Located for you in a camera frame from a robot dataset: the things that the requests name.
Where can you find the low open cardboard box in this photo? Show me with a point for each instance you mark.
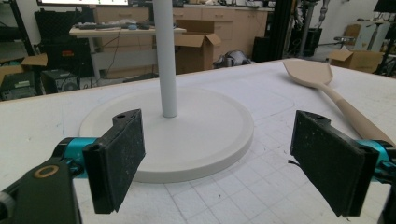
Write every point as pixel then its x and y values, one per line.
pixel 358 60

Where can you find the black hard case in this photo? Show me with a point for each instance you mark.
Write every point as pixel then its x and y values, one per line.
pixel 62 37

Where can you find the black speaker box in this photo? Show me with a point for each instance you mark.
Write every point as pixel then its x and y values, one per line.
pixel 59 81

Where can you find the white box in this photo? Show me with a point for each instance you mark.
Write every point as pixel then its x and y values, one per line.
pixel 372 35

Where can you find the metal stand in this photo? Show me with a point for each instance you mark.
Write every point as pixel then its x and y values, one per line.
pixel 308 28

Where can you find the black keyboard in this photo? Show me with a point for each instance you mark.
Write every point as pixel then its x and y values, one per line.
pixel 96 26

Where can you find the small black cabinet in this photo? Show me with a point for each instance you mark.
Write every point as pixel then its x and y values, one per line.
pixel 261 49

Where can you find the black pillar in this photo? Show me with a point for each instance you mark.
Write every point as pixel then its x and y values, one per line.
pixel 280 28

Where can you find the beige spatula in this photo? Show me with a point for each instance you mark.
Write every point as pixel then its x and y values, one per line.
pixel 311 73

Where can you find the white stand with round base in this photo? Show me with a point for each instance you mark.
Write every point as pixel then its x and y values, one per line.
pixel 199 133

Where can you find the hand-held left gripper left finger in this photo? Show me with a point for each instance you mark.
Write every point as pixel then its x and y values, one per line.
pixel 115 161

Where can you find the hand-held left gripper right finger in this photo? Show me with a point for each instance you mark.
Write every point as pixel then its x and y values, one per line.
pixel 330 161

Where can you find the black device with green label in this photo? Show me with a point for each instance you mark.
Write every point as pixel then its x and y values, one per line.
pixel 17 86

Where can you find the grey backpack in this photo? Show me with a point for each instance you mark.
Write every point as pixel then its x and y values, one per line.
pixel 232 59

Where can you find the light wooden desk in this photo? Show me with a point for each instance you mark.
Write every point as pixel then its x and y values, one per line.
pixel 102 32

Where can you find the monitor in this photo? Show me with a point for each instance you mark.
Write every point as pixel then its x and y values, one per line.
pixel 84 2

